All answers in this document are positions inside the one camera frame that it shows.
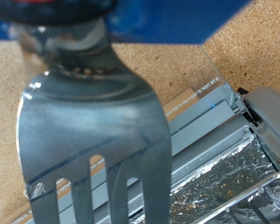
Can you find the black spatula with blue block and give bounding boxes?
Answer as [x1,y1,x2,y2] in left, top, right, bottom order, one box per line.
[0,0,251,224]

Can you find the glass oven door with handle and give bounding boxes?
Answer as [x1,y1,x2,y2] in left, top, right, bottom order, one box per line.
[0,43,250,224]

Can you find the wooden crate under oven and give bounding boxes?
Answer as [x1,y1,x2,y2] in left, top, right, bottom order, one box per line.
[0,88,201,224]

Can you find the aluminium foil crumb tray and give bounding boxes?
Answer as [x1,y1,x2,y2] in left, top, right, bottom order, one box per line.
[133,133,280,224]

